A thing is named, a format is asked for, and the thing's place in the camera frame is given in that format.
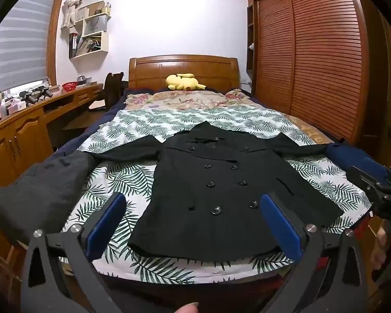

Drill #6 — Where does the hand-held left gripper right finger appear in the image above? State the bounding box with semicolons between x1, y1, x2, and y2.
260;193;369;313

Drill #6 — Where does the navy blue folded garment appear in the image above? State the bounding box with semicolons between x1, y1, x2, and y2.
324;142;391;186

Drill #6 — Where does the wooden louvered wardrobe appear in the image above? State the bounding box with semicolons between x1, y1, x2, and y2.
246;0;391;146

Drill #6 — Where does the white wall shelf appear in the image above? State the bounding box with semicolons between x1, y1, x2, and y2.
68;2;112;59

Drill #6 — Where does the red blanket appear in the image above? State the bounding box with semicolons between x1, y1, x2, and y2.
353;213;377;235

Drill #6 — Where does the floral pillow cover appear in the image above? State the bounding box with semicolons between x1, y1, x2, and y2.
122;89;258;111

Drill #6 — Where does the black button coat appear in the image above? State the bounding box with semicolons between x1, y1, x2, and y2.
80;121;346;263

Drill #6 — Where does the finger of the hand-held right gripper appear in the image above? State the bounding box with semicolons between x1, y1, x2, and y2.
347;158;391;200

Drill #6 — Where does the yellow plush toy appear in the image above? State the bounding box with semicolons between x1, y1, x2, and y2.
166;73;206;91

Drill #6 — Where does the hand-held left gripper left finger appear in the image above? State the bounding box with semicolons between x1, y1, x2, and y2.
21;192;127;313

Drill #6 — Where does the dark wooden chair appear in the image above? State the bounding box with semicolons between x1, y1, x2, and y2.
62;72;124;131

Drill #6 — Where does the cardboard box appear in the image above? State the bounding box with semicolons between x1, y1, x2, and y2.
0;248;22;300

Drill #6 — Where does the white paper bag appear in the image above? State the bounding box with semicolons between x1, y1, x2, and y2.
83;16;108;36

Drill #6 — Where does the wooden bed headboard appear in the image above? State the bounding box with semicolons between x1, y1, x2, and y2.
129;55;241;91

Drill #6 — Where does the row of books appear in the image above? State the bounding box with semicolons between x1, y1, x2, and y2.
69;33;101;57

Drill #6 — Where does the grey window blind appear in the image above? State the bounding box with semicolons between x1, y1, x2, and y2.
0;0;61;92

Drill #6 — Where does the person's right hand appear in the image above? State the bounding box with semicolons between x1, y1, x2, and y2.
371;226;388;269

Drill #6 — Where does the leaf print bed sheet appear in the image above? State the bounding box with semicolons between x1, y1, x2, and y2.
60;106;374;284

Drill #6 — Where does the black spare gripper device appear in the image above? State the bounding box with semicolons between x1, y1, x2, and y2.
20;89;40;105
36;86;54;100

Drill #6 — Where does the pink tissue box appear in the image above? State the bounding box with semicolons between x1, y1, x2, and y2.
7;99;27;115

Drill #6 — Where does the beige tied curtain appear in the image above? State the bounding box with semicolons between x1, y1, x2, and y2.
61;0;93;28

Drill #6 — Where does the grey folded garment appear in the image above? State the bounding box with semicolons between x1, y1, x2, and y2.
0;152;95;245

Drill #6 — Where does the wooden desk with cabinets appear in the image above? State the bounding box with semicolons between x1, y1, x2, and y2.
0;83;105;193

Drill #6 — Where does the orange patterned bed mat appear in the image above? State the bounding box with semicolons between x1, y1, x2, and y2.
287;114;331;145

